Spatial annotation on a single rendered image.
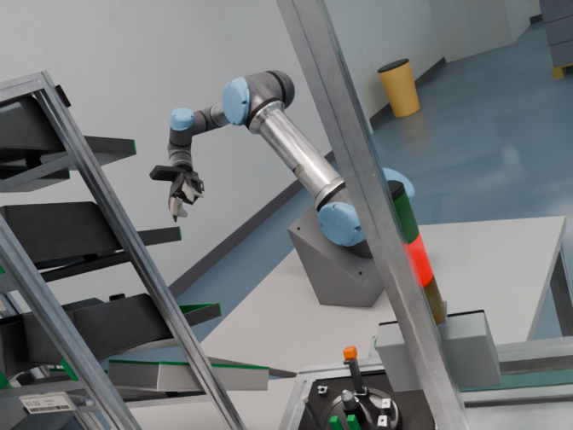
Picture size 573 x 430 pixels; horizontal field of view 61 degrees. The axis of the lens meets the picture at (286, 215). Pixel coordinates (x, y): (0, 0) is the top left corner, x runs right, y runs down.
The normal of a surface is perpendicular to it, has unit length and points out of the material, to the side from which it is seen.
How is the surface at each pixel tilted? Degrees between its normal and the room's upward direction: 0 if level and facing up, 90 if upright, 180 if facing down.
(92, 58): 90
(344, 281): 90
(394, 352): 90
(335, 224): 88
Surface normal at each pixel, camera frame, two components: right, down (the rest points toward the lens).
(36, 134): 0.82, -0.15
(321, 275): -0.55, 0.49
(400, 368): -0.28, 0.44
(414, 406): -0.37, -0.87
